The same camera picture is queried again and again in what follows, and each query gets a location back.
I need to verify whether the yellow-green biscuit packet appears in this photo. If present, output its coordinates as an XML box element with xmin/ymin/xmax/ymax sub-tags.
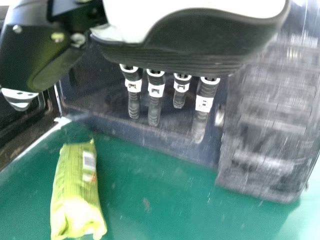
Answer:
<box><xmin>49</xmin><ymin>137</ymin><xmax>108</xmax><ymax>240</ymax></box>

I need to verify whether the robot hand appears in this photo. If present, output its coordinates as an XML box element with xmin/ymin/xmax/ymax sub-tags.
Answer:
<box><xmin>0</xmin><ymin>0</ymin><xmax>292</xmax><ymax>145</ymax></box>

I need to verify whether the black oven with glass door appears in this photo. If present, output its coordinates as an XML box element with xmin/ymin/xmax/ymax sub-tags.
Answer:
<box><xmin>0</xmin><ymin>0</ymin><xmax>320</xmax><ymax>205</ymax></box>

